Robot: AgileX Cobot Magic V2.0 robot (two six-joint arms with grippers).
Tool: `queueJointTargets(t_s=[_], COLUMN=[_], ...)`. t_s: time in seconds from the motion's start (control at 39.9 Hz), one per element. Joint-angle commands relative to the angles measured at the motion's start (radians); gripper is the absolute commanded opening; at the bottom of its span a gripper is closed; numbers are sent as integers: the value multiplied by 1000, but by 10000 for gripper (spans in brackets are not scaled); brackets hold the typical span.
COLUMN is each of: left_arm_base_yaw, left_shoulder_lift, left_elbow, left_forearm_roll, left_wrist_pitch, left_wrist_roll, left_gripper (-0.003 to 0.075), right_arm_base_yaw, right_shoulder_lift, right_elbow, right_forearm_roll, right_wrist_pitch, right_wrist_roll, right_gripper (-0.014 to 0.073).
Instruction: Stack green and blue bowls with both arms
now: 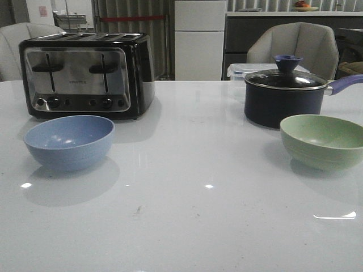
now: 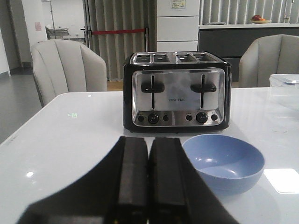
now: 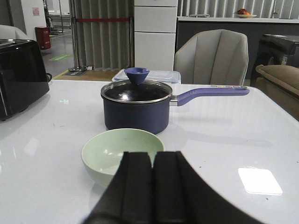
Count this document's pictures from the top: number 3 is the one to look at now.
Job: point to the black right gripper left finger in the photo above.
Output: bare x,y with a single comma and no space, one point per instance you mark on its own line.
128,197

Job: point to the black steel four-slot toaster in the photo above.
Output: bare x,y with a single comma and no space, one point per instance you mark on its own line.
23,78

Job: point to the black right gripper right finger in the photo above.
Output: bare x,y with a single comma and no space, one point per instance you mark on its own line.
182,197

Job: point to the black appliance at right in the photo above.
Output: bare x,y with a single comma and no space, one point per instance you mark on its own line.
276,50

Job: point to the red fire extinguisher box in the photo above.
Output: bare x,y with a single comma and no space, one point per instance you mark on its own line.
43,37

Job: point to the dark counter cabinet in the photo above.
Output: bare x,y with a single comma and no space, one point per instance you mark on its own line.
254,28

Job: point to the brown cushion seat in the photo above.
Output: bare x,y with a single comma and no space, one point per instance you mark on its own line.
281,84

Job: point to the clear plastic food container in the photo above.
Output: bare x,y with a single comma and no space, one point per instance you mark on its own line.
168,77

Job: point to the blue saucepan with handle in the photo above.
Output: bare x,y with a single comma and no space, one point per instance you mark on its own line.
154,117

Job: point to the beige upholstered chair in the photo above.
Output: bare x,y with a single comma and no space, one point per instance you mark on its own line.
213,57

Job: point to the white drawer cabinet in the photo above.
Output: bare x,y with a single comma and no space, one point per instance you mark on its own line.
155,33

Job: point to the fruit plate on counter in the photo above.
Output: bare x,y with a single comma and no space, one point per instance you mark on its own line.
243,13

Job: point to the glass pot lid blue knob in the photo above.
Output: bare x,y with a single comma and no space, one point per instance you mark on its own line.
136,89

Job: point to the metal stanchion post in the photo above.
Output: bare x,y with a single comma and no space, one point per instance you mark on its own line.
77,67

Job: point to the light green bowl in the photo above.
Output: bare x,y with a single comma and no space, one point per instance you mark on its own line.
102,154

